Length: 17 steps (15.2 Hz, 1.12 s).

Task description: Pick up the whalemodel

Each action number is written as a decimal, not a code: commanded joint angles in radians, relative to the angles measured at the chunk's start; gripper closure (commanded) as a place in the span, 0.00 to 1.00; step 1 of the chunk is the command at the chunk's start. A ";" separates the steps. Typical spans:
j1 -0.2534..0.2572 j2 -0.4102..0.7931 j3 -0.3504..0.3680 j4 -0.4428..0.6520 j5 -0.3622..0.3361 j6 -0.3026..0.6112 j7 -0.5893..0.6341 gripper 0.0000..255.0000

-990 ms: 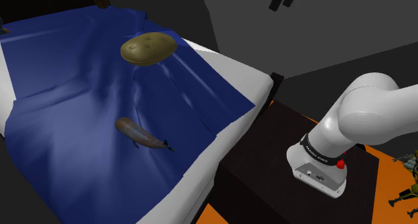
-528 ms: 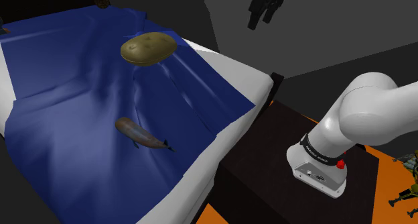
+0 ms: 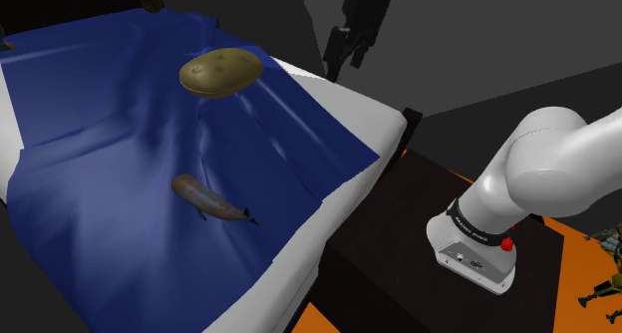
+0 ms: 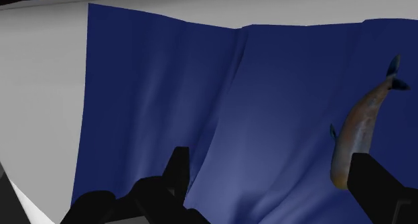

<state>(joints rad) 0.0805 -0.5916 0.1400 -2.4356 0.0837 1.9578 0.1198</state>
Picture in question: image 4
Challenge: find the brown whale toy figure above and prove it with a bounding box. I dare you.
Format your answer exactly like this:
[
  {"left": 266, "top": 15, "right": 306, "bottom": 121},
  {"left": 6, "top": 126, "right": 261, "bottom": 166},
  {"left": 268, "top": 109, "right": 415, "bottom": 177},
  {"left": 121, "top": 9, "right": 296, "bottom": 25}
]
[{"left": 329, "top": 54, "right": 411, "bottom": 190}]

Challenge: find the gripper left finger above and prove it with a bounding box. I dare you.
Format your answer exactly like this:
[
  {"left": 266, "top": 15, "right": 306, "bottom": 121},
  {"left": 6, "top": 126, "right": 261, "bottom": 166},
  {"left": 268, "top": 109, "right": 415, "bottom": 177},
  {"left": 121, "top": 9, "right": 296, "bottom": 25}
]
[{"left": 60, "top": 146, "right": 210, "bottom": 224}]

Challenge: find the white bed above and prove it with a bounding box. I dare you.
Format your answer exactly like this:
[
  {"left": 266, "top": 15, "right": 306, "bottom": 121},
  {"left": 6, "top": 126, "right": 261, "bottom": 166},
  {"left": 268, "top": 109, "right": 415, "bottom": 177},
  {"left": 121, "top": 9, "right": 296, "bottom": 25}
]
[{"left": 0, "top": 0, "right": 418, "bottom": 224}]

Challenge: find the blue blanket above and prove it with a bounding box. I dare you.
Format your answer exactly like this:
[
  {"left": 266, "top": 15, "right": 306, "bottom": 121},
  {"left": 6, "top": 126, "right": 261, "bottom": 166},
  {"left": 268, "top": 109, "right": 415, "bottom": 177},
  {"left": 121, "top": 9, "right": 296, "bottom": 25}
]
[{"left": 70, "top": 3, "right": 418, "bottom": 224}]

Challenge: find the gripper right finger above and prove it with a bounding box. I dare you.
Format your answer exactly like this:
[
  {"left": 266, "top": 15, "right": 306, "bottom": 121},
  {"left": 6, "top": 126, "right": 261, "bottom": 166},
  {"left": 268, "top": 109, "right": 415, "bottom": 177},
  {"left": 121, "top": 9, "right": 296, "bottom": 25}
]
[{"left": 346, "top": 152, "right": 418, "bottom": 224}]

